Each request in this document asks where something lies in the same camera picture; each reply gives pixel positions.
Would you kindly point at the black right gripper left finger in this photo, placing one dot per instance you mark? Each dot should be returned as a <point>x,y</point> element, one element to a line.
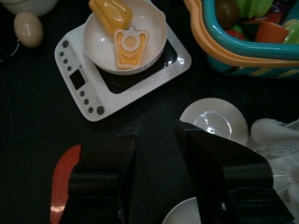
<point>104,178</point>

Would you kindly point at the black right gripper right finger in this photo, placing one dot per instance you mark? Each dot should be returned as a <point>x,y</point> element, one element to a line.
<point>230,180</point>

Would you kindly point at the white toy kettle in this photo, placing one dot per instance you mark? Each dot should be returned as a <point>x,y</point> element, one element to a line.
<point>29,5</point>

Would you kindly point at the white toy plate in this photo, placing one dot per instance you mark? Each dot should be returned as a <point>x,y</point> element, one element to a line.
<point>183,214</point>

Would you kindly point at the white toy strainer spoon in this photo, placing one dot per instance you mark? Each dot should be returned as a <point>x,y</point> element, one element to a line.
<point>276,137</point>

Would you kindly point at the white toy induction cooker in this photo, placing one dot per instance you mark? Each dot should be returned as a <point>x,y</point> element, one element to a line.
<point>98,96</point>

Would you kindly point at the yellow toy pepper slice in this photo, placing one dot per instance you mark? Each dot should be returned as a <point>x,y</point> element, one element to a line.
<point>130,49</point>

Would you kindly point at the teal and orange toy basket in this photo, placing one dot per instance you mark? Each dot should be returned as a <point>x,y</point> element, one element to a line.
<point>234,49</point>

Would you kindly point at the white bowl on scale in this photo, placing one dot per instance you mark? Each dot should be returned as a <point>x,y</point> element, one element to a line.
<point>151,38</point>

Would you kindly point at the orange toy carrot piece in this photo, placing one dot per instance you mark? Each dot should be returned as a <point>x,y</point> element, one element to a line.
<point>270,32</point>

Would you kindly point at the light green toy vegetable piece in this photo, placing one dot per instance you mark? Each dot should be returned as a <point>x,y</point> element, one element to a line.
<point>292,32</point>

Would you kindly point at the beige toy egg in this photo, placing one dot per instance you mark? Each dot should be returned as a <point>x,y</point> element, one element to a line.
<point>28,29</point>

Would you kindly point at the yellow toy bell pepper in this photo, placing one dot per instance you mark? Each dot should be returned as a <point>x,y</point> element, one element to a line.
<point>112,14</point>

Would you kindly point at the red toy tomato piece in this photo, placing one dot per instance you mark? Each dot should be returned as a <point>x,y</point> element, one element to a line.
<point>268,18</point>

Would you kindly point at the brown toy kiwi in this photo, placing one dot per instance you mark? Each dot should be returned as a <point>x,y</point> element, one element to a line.
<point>227,11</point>

